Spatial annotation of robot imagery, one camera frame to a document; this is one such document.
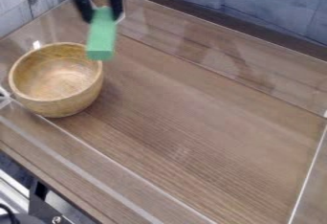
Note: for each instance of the green stick block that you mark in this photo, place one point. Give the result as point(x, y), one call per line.
point(102, 35)

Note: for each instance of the wooden bowl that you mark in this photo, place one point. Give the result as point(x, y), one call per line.
point(55, 81)

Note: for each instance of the clear acrylic corner bracket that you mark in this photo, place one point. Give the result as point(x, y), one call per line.
point(102, 3)

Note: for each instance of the clear acrylic back wall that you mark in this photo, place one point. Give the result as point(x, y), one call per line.
point(270, 68)

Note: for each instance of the clear acrylic wall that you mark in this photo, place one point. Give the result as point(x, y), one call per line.
point(270, 68)
point(111, 193)
point(310, 210)

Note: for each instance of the clear acrylic front wall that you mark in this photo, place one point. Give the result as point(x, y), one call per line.
point(111, 193)

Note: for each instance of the black table leg bracket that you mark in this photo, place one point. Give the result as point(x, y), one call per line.
point(50, 207)

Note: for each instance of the clear acrylic right wall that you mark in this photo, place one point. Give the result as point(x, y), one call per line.
point(310, 210)

